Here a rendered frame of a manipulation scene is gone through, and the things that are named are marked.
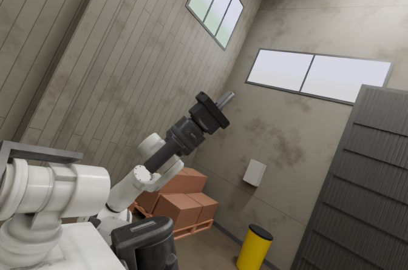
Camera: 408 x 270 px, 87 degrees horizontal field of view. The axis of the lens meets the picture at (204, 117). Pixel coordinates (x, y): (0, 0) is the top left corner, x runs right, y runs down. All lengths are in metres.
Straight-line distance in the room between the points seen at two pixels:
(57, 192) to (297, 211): 4.01
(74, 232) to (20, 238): 0.10
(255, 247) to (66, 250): 3.33
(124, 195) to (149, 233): 0.24
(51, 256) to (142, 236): 0.14
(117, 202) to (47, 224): 0.36
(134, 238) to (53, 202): 0.17
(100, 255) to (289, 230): 3.96
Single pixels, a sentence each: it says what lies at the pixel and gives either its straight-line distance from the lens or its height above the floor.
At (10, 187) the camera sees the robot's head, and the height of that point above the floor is 1.46.
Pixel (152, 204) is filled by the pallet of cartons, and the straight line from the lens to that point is 3.58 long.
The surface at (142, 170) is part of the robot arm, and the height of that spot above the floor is 1.42.
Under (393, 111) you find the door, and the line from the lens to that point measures 4.30.
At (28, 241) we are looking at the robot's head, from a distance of 0.34.
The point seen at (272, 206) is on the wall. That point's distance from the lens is 4.27.
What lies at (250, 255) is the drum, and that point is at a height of 0.28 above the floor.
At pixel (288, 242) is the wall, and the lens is 4.28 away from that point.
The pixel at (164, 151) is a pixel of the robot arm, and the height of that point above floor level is 1.51.
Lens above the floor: 1.58
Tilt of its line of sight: 4 degrees up
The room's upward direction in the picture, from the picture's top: 24 degrees clockwise
